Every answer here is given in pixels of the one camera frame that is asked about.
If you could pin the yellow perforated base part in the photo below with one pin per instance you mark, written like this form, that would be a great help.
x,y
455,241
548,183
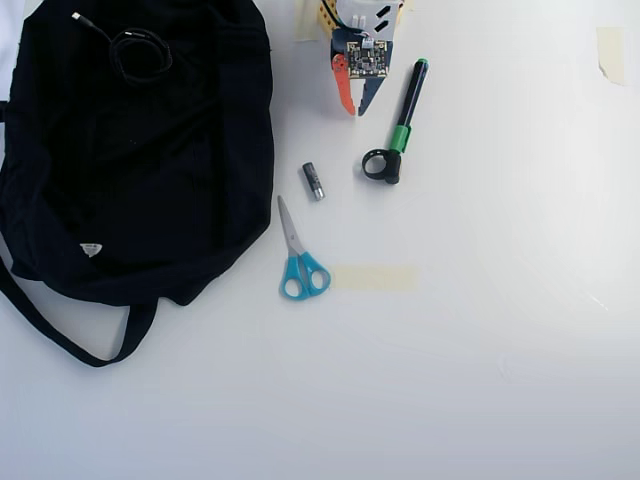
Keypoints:
x,y
326,20

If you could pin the black cylindrical battery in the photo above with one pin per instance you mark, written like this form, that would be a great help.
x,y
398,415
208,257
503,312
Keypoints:
x,y
312,180

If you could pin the black fabric bag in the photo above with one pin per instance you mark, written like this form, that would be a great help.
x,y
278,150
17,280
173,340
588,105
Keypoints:
x,y
125,175

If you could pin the long beige masking tape strip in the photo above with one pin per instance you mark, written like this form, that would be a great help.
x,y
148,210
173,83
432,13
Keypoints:
x,y
375,279

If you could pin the bare camera circuit board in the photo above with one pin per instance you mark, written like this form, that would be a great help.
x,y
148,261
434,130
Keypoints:
x,y
366,59

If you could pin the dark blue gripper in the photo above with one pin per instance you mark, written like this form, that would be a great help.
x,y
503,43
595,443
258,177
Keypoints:
x,y
344,86

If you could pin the black marker with green cap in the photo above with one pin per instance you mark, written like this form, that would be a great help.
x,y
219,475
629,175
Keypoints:
x,y
412,95

